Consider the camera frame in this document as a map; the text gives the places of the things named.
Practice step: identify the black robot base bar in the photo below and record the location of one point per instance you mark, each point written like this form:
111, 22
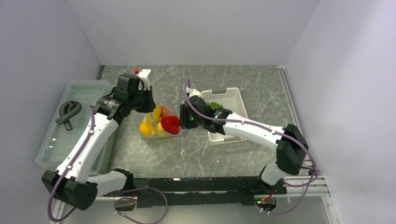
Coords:
241, 190

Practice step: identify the yellow lemon front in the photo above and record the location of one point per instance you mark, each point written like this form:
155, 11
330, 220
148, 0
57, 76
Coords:
146, 128

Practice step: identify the yellow fruit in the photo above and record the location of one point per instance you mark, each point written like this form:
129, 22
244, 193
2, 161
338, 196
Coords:
156, 114

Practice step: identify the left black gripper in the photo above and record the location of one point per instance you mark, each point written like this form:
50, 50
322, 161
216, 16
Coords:
150, 105

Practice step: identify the clear plastic storage box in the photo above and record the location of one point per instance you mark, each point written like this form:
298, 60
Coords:
59, 142

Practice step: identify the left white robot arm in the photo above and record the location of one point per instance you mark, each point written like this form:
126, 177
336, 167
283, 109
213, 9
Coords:
70, 182

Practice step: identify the pink peach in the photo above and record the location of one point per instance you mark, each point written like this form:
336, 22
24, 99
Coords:
165, 112

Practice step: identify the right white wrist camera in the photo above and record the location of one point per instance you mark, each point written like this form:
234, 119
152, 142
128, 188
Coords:
193, 92

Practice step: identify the yellow lemon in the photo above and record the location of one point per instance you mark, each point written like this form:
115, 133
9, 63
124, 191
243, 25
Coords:
146, 128
160, 132

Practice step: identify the green leafy vegetable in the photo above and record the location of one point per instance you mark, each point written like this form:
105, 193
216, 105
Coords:
215, 105

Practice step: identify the red bell pepper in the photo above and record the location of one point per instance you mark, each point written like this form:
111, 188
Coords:
170, 124

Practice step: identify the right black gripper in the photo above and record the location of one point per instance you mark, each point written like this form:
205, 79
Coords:
184, 112

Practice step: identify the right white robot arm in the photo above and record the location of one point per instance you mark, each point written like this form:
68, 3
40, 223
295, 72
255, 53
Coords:
287, 142

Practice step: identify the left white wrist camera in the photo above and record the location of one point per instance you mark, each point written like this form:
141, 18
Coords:
143, 74

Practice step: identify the clear zip top bag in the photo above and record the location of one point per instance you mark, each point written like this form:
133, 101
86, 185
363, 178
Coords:
175, 111

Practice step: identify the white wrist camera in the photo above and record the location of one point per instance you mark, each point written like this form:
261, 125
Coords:
143, 74
193, 92

